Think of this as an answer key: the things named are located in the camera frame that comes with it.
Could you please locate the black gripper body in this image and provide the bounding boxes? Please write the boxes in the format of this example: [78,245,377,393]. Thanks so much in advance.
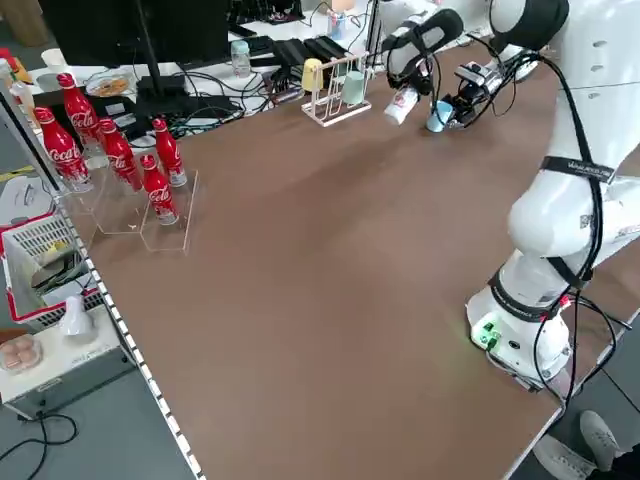
[454,85,490,114]
[405,52,435,99]

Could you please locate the blue ceramic cup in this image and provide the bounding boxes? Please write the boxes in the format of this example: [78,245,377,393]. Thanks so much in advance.
[425,99,454,133]

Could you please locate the white juice bottle red label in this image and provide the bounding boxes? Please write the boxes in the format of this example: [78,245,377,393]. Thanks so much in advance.
[383,84,419,126]

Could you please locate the mint green cup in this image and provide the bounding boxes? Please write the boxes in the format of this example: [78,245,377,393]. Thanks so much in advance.
[341,70,365,106]

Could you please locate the blue pen cup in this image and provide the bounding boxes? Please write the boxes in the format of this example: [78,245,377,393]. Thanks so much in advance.
[327,12,350,41]

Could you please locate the pale yellow cup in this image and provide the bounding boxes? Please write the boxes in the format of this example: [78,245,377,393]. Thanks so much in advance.
[302,58,324,93]

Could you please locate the clear bottle mint lid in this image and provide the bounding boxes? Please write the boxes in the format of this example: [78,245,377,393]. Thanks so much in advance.
[229,40,251,77]

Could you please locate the red Coca-Cola bottle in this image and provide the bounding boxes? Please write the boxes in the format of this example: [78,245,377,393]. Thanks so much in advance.
[139,154,181,227]
[56,72,101,151]
[96,118,144,195]
[32,106,95,194]
[151,117,188,190]

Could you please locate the clear acrylic bottle shelf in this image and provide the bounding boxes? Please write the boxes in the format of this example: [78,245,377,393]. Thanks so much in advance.
[49,158,201,259]

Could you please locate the white paper cup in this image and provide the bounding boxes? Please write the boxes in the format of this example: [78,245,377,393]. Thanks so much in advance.
[40,48,69,75]

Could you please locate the wooden rack rod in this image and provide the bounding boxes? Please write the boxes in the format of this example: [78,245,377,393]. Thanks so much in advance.
[322,49,371,67]

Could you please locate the black ribbed device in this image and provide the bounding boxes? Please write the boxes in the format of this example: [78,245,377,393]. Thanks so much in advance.
[304,35,351,60]
[272,38,307,69]

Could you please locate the black monitor stand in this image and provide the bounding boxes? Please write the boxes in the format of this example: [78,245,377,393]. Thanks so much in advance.
[133,0,187,102]

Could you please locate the plate with snacks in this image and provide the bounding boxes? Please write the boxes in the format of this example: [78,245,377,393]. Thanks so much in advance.
[84,69,137,98]

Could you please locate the black computer monitor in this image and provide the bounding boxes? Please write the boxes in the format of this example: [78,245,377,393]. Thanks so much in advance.
[37,0,230,69]

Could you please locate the person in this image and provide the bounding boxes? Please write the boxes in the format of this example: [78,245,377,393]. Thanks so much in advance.
[532,409,640,480]

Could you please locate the white bulb-shaped object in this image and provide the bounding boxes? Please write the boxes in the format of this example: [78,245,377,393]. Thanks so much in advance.
[58,294,98,345]

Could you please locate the grey white equipment case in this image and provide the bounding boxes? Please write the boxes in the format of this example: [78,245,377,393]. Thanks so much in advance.
[0,304,137,420]

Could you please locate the clear container with pastries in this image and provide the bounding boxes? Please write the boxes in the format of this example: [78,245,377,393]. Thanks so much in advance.
[0,333,45,377]

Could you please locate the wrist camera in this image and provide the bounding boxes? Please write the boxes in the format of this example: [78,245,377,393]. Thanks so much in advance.
[453,62,497,90]

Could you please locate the aluminium camera post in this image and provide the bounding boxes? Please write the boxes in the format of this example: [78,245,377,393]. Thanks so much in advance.
[367,0,387,80]

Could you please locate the white wire cup rack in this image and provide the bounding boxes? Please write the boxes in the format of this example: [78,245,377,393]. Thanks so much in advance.
[301,49,374,126]

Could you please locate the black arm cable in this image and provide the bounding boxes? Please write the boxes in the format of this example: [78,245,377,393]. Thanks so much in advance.
[384,29,617,311]

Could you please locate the tangled black desk cables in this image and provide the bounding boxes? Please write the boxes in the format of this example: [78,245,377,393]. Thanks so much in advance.
[164,64,281,137]

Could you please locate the black foot cable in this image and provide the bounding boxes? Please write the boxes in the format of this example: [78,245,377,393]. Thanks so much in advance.
[519,294,632,402]

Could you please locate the white wire basket red rim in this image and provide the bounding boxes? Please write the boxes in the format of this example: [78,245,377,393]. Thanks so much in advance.
[0,212,109,331]

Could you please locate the black floor cable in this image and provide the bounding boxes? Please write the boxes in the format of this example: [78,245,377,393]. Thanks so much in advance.
[0,398,80,464]

